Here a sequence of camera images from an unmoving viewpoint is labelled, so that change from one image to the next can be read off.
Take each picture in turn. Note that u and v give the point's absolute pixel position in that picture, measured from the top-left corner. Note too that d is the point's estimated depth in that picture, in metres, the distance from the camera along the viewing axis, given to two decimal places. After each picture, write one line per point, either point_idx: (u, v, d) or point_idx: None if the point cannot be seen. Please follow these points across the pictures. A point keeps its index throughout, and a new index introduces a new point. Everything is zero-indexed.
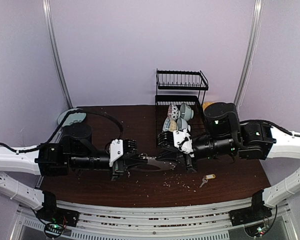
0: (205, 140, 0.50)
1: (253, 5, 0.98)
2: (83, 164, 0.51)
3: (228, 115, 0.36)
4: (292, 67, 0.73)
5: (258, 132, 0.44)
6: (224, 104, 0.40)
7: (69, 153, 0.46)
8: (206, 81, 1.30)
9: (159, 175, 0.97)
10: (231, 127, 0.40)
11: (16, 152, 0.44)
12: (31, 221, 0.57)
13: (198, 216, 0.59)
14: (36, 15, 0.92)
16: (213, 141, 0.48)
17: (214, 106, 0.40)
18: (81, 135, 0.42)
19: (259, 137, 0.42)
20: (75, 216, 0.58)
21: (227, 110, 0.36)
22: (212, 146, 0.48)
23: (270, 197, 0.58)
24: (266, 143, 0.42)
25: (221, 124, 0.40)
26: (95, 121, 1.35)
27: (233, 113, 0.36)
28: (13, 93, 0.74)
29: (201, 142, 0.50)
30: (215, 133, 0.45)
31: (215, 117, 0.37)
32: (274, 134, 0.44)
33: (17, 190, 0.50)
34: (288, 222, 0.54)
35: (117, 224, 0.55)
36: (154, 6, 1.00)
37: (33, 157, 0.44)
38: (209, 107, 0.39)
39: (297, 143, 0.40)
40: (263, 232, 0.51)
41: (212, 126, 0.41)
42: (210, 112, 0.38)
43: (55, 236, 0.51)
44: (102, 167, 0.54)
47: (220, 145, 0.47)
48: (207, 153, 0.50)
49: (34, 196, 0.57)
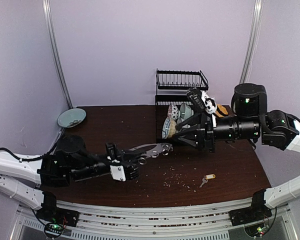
0: (231, 120, 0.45)
1: (253, 5, 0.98)
2: (81, 175, 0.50)
3: (258, 96, 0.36)
4: (292, 66, 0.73)
5: (284, 120, 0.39)
6: (254, 85, 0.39)
7: (65, 166, 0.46)
8: (206, 81, 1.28)
9: (159, 176, 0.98)
10: (260, 108, 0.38)
11: (20, 159, 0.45)
12: (31, 221, 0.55)
13: (198, 216, 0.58)
14: (36, 14, 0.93)
16: (238, 122, 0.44)
17: (244, 86, 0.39)
18: (73, 150, 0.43)
19: (284, 125, 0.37)
20: (75, 216, 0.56)
21: (259, 90, 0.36)
22: (236, 128, 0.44)
23: (272, 197, 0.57)
24: (290, 132, 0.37)
25: (250, 104, 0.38)
26: (96, 121, 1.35)
27: (264, 94, 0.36)
28: (13, 91, 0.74)
29: (225, 122, 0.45)
30: (241, 113, 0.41)
31: (247, 94, 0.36)
32: (297, 126, 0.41)
33: (16, 190, 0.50)
34: (287, 222, 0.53)
35: (117, 224, 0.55)
36: (154, 6, 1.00)
37: (36, 168, 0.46)
38: (240, 86, 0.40)
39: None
40: (263, 232, 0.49)
41: (240, 105, 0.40)
42: (242, 89, 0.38)
43: (55, 236, 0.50)
44: (100, 173, 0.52)
47: (244, 128, 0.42)
48: (229, 132, 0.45)
49: (34, 197, 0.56)
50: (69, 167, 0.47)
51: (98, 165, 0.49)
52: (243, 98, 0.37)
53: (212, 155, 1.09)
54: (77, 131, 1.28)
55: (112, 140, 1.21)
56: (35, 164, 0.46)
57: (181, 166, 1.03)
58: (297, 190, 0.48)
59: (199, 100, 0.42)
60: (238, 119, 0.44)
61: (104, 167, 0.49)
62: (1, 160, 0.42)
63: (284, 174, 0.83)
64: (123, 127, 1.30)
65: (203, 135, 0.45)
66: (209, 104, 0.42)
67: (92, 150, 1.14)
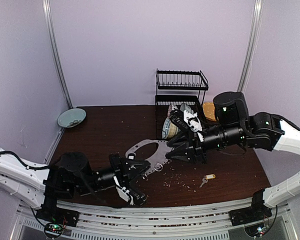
0: (215, 129, 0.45)
1: (253, 5, 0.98)
2: (85, 191, 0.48)
3: (235, 103, 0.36)
4: (292, 66, 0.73)
5: (268, 122, 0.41)
6: (232, 92, 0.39)
7: (68, 180, 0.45)
8: (206, 81, 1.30)
9: (159, 176, 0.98)
10: (240, 115, 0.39)
11: (27, 167, 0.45)
12: (31, 221, 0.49)
13: (198, 216, 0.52)
14: (36, 15, 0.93)
16: (223, 130, 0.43)
17: (222, 94, 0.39)
18: (75, 168, 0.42)
19: (268, 126, 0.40)
20: (75, 216, 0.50)
21: (235, 98, 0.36)
22: (222, 136, 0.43)
23: (270, 197, 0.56)
24: (275, 133, 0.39)
25: (229, 112, 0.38)
26: (96, 121, 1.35)
27: (241, 100, 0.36)
28: (13, 91, 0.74)
29: (211, 133, 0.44)
30: (224, 121, 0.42)
31: (224, 104, 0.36)
32: (283, 126, 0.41)
33: (17, 188, 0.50)
34: (288, 222, 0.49)
35: (117, 224, 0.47)
36: (154, 6, 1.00)
37: (42, 177, 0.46)
38: (218, 95, 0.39)
39: None
40: (263, 232, 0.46)
41: (221, 114, 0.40)
42: (219, 98, 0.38)
43: (55, 236, 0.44)
44: (103, 186, 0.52)
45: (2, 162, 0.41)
47: (229, 135, 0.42)
48: (218, 141, 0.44)
49: (34, 197, 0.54)
50: (73, 183, 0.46)
51: (102, 178, 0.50)
52: (222, 107, 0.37)
53: (212, 155, 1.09)
54: (78, 131, 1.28)
55: (112, 140, 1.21)
56: (41, 173, 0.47)
57: (181, 167, 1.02)
58: (295, 188, 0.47)
59: (182, 121, 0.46)
60: (223, 127, 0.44)
61: (108, 180, 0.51)
62: (9, 164, 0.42)
63: (284, 175, 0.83)
64: (123, 127, 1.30)
65: (192, 150, 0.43)
66: (191, 123, 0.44)
67: (92, 150, 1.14)
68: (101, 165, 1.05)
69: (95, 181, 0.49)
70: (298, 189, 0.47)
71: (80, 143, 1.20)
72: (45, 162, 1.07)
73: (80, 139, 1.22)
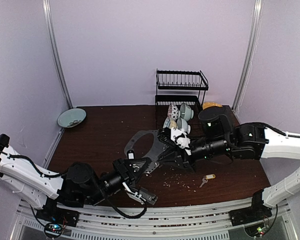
0: (202, 141, 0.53)
1: (253, 5, 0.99)
2: (97, 199, 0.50)
3: (219, 118, 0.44)
4: (292, 66, 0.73)
5: (251, 133, 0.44)
6: (219, 107, 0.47)
7: (76, 190, 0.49)
8: (206, 81, 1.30)
9: (159, 176, 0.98)
10: (224, 127, 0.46)
11: (41, 174, 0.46)
12: (31, 221, 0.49)
13: (198, 216, 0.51)
14: (36, 14, 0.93)
16: (209, 142, 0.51)
17: (210, 109, 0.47)
18: (81, 180, 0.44)
19: (251, 138, 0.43)
20: (75, 216, 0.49)
21: (219, 113, 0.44)
22: (208, 147, 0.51)
23: (269, 197, 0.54)
24: (258, 143, 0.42)
25: (214, 126, 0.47)
26: (96, 121, 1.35)
27: (224, 116, 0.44)
28: (13, 90, 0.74)
29: (199, 145, 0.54)
30: (210, 134, 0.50)
31: (209, 119, 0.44)
32: (268, 135, 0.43)
33: (22, 188, 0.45)
34: (288, 222, 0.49)
35: (117, 224, 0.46)
36: (154, 6, 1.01)
37: (55, 187, 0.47)
38: (205, 111, 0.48)
39: (291, 143, 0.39)
40: (263, 232, 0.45)
41: (208, 128, 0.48)
42: (205, 115, 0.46)
43: (55, 236, 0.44)
44: (113, 191, 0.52)
45: (20, 169, 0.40)
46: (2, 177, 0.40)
47: (215, 146, 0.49)
48: (204, 153, 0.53)
49: (38, 197, 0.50)
50: (83, 193, 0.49)
51: (110, 183, 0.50)
52: (206, 122, 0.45)
53: None
54: (78, 131, 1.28)
55: (112, 139, 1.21)
56: (54, 182, 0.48)
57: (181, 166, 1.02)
58: (292, 187, 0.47)
59: (168, 140, 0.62)
60: (209, 140, 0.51)
61: (116, 183, 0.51)
62: (25, 169, 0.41)
63: (284, 174, 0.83)
64: (123, 127, 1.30)
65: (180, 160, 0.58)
66: (179, 141, 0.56)
67: (92, 150, 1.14)
68: (101, 166, 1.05)
69: (104, 187, 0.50)
70: (296, 187, 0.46)
71: (79, 143, 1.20)
72: (45, 162, 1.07)
73: (80, 139, 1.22)
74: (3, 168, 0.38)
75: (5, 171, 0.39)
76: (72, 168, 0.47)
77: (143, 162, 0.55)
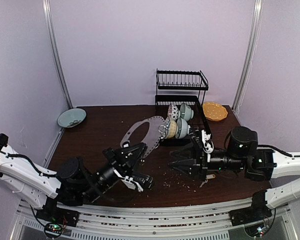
0: (222, 153, 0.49)
1: (253, 5, 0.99)
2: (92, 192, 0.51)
3: (250, 143, 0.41)
4: (293, 66, 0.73)
5: (260, 159, 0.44)
6: (249, 130, 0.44)
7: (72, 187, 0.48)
8: (206, 81, 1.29)
9: (159, 176, 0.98)
10: (250, 151, 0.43)
11: (40, 173, 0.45)
12: (31, 221, 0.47)
13: (198, 216, 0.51)
14: (36, 15, 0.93)
16: (227, 156, 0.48)
17: (240, 129, 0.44)
18: (67, 175, 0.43)
19: (261, 165, 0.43)
20: (75, 216, 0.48)
21: (252, 138, 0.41)
22: (226, 161, 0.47)
23: (274, 198, 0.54)
24: (267, 168, 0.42)
25: (242, 149, 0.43)
26: (96, 121, 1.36)
27: (256, 142, 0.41)
28: (13, 91, 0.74)
29: (218, 155, 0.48)
30: (232, 151, 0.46)
31: (243, 140, 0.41)
32: (276, 158, 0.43)
33: (22, 188, 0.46)
34: (288, 222, 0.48)
35: (117, 224, 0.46)
36: (154, 7, 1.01)
37: (55, 186, 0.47)
38: (237, 129, 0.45)
39: (296, 163, 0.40)
40: (263, 232, 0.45)
41: (235, 148, 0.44)
42: (239, 135, 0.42)
43: (55, 236, 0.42)
44: (109, 183, 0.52)
45: (18, 168, 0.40)
46: (1, 177, 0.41)
47: (232, 162, 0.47)
48: (220, 166, 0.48)
49: (38, 197, 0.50)
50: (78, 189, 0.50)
51: (104, 176, 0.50)
52: (238, 143, 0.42)
53: None
54: (78, 131, 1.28)
55: (112, 139, 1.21)
56: (54, 182, 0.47)
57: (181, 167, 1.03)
58: (299, 191, 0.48)
59: (200, 142, 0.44)
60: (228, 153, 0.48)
61: (111, 175, 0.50)
62: (23, 168, 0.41)
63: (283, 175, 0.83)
64: (123, 127, 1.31)
65: (197, 169, 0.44)
66: (207, 145, 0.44)
67: (92, 150, 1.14)
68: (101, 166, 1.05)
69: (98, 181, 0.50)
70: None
71: (79, 143, 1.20)
72: (45, 162, 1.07)
73: (80, 139, 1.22)
74: (2, 167, 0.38)
75: (4, 171, 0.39)
76: (63, 164, 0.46)
77: (137, 148, 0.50)
